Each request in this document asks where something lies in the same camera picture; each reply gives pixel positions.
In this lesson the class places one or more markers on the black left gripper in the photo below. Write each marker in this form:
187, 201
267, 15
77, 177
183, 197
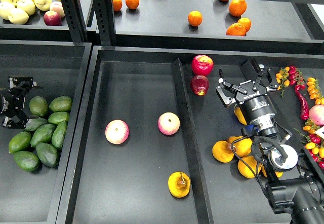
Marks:
12, 102

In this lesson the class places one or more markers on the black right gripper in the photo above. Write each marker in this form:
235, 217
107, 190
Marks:
254, 103

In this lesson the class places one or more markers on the dark green avocado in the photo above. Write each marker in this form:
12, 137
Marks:
47, 154

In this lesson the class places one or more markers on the yellow pear with stem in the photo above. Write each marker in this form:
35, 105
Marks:
179, 184

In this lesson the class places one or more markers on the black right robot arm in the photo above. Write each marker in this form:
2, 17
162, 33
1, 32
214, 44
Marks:
292, 185

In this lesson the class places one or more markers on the green avocado top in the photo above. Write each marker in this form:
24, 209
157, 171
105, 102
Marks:
38, 106

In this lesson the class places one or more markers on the yellow pear upper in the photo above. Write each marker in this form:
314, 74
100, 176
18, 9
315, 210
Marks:
239, 115

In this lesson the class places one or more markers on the green avocado lower left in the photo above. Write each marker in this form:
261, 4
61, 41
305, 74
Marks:
20, 142

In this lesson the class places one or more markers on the green avocado bottom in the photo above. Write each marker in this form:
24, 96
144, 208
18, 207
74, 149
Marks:
26, 160

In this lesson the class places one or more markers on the yellow pear left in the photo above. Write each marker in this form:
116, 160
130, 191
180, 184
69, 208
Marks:
221, 151

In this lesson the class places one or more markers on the orange cherry tomato vine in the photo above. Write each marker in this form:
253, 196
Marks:
282, 79

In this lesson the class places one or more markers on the bright red apple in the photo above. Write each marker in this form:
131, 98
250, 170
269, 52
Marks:
202, 65

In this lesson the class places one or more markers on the dark red apple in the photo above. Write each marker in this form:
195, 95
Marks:
199, 85

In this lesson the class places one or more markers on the black left tray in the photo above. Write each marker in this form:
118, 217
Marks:
59, 69

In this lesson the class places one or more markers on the black tray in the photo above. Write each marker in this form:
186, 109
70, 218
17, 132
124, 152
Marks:
128, 182
59, 69

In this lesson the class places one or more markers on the orange front right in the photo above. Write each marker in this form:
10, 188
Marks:
236, 29

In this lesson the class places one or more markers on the orange mid right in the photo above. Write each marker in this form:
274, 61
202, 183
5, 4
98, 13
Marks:
246, 22

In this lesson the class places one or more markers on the red chili pepper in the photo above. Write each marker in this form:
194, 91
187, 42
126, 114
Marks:
304, 109

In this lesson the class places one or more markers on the large orange upper right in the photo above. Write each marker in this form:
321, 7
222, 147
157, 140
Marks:
237, 7

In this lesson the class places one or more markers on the pink peach right edge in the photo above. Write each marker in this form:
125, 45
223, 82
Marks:
316, 114

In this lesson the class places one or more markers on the orange on shelf centre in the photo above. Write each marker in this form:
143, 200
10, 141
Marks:
195, 18

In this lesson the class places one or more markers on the yellow green apple front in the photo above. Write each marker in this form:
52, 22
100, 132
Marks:
18, 16

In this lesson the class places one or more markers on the pink apple centre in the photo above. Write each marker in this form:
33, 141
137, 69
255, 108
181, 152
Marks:
168, 123

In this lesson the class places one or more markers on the pink apple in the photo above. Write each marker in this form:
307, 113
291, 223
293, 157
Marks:
117, 131
168, 123

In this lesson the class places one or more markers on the red apple on shelf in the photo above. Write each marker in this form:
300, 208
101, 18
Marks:
52, 18

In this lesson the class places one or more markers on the pink apple left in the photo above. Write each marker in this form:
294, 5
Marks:
117, 131

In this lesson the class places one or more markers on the black centre tray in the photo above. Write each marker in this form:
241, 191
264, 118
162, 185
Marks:
128, 182

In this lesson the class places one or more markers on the orange upper left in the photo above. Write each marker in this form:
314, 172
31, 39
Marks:
132, 4

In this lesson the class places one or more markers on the black shelf post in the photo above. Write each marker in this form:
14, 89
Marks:
75, 20

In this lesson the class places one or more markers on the orange behind post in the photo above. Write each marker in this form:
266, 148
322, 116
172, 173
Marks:
117, 5

